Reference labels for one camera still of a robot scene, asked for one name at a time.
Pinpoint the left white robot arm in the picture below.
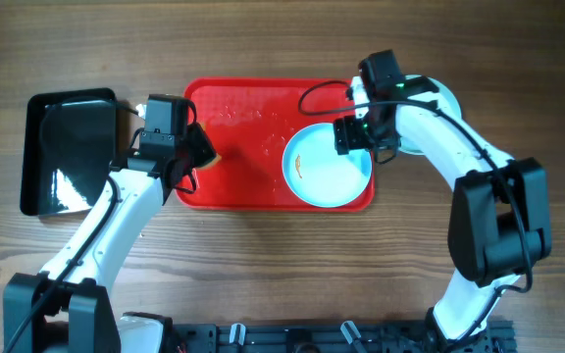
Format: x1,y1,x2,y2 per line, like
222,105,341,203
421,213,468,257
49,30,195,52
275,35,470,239
4,123,217,352

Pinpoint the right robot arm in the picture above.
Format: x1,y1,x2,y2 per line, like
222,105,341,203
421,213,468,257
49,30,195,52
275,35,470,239
334,76,552,352

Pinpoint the black water tray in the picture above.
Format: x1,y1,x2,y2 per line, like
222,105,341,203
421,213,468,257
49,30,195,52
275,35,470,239
20,87,117,217

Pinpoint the red serving tray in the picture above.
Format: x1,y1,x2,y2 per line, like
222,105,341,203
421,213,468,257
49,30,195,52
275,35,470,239
175,76,376,213

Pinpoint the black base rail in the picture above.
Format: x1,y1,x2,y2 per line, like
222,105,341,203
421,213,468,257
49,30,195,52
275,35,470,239
174,321,518,353

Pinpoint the light blue plate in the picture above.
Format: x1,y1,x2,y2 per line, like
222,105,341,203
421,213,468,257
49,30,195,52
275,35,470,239
399,77,463,156
282,123,373,208

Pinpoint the orange and green sponge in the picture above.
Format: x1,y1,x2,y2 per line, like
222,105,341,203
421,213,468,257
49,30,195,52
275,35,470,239
197,122,223,171

